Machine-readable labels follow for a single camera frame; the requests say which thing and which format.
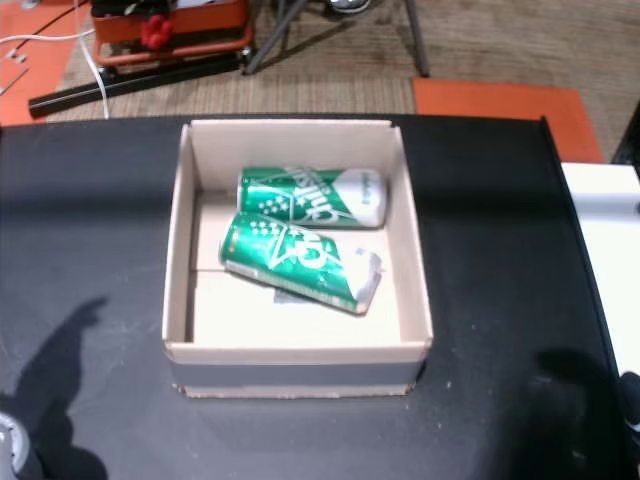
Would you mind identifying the black gear bundle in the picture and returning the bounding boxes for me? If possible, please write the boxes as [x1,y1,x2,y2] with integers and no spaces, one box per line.
[92,0,179,21]

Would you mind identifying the open cardboard box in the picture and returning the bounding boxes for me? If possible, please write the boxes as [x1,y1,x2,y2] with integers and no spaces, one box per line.
[161,118,435,400]

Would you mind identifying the orange floor mat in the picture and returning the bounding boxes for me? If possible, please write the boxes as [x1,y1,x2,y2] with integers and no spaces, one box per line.
[412,77,606,164]
[0,0,91,127]

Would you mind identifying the black metal rail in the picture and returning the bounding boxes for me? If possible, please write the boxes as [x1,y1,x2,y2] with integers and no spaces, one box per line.
[28,52,246,120]

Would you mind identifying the grey sneaker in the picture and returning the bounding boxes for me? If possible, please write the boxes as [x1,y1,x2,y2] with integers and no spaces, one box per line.
[327,0,374,15]

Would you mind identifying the white cable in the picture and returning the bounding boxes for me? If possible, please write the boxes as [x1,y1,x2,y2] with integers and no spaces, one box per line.
[0,0,110,120]

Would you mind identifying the black perforated rack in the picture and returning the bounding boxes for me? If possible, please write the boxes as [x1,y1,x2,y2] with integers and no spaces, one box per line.
[612,99,640,169]

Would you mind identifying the green white soda can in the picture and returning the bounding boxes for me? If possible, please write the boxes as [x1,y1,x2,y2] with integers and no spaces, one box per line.
[235,166,389,230]
[218,210,385,316]

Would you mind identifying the orange metal cart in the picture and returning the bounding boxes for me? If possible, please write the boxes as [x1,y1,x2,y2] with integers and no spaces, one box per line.
[91,0,255,69]

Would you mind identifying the grey metal stand legs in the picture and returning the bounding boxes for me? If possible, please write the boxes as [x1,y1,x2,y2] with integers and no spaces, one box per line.
[242,0,431,79]

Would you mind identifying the white side table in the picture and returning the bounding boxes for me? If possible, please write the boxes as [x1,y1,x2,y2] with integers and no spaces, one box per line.
[559,162,640,381]

